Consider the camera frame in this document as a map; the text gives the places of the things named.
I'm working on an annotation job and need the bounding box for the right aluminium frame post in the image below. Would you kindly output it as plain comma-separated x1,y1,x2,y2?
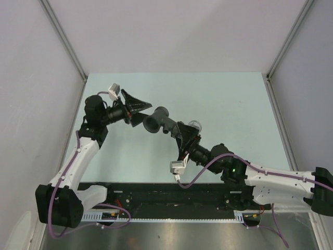
267,0,315,76

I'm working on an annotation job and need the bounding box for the dark grey pipe fitting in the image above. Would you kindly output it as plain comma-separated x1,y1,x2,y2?
143,106,180,138

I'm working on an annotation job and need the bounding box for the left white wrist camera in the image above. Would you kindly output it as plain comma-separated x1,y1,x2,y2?
108,83,121,101

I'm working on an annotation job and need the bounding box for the white slotted cable duct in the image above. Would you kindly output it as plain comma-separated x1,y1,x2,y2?
81,211,244,223

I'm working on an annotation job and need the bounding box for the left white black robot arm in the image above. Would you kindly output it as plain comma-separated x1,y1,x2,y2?
35,85,152,228

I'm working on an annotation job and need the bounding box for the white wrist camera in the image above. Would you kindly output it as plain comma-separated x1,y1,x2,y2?
108,83,121,101
170,154,189,182

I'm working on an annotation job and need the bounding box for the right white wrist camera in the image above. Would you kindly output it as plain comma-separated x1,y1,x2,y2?
170,154,189,182

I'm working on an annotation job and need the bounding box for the left aluminium frame post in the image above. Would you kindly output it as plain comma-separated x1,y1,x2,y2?
38,0,88,82

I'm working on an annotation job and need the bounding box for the aluminium frame post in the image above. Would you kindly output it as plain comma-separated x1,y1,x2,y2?
267,0,315,76
38,0,88,82

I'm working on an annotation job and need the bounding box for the clear plastic threaded connector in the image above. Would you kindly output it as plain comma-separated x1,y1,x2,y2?
188,120,202,132

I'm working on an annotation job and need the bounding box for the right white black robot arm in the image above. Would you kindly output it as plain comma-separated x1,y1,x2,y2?
170,122,332,217

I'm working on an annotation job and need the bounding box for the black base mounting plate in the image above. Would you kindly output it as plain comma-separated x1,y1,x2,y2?
96,182,271,219

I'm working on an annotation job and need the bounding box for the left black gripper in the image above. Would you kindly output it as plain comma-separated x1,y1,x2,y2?
100,90,152,127

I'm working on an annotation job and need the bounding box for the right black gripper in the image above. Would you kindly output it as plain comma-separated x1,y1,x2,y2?
175,121,220,174

